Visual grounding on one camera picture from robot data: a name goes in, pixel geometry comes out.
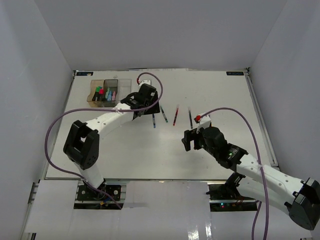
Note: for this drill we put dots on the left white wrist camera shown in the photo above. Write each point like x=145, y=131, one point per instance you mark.
x=140, y=82

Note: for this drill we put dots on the right blue table label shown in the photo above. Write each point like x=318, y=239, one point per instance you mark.
x=234, y=73

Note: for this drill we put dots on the red pen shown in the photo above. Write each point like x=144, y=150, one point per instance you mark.
x=176, y=115

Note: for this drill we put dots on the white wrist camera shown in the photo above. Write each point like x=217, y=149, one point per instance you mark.
x=203, y=122
x=140, y=82

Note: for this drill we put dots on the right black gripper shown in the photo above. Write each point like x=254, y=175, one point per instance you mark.
x=191, y=135

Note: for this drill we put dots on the green pen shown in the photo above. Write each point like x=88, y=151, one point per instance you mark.
x=163, y=114

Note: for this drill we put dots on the green cap black highlighter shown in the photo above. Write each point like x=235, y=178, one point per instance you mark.
x=96, y=93

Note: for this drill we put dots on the amber transparent container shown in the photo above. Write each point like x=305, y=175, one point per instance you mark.
x=93, y=85

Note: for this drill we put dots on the clear transparent container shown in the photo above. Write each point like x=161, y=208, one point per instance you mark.
x=124, y=88

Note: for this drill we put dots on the blue pen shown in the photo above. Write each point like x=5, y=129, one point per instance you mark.
x=153, y=121

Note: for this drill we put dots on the mint green correction tape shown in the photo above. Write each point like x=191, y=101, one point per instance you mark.
x=107, y=94

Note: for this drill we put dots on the pink cap black highlighter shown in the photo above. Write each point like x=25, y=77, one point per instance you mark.
x=100, y=95

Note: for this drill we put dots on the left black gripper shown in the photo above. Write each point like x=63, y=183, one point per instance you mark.
x=154, y=108

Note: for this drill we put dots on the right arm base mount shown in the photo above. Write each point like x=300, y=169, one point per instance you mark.
x=225, y=197

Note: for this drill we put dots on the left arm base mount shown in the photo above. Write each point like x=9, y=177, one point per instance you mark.
x=112, y=197

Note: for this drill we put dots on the black pen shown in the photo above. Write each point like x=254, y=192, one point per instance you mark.
x=190, y=118

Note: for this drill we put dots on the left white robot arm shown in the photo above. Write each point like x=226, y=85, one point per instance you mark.
x=83, y=141

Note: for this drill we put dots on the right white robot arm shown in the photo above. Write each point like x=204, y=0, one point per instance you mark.
x=297, y=198

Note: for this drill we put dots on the blue table label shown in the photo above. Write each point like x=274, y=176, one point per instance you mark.
x=234, y=73
x=85, y=73

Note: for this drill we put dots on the left blue table label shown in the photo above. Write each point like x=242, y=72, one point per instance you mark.
x=85, y=73

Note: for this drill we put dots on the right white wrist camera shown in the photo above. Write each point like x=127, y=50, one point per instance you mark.
x=203, y=122

